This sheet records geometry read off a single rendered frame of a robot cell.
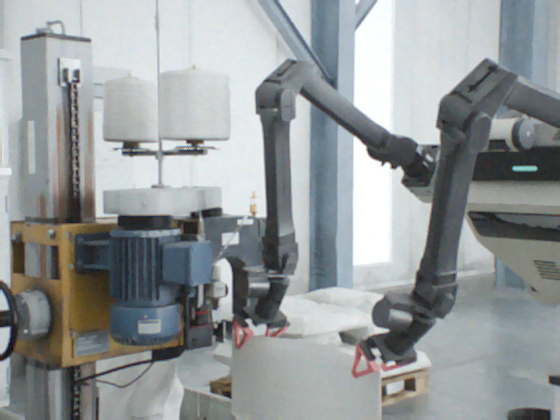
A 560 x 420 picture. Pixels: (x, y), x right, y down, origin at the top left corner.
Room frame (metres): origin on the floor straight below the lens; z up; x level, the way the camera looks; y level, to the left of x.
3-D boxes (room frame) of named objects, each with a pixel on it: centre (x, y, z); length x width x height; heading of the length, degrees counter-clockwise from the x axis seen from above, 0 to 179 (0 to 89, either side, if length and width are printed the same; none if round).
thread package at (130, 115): (2.16, 0.38, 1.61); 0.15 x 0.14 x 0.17; 44
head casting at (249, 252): (2.32, 0.22, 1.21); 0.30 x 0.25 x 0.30; 44
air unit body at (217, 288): (2.12, 0.16, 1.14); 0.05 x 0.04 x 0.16; 134
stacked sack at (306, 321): (5.08, -0.21, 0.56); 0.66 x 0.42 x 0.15; 134
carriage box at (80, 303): (2.06, 0.44, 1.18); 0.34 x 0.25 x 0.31; 134
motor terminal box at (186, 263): (1.83, 0.20, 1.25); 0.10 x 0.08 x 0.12; 159
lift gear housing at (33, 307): (1.92, 0.56, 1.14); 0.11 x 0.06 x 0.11; 44
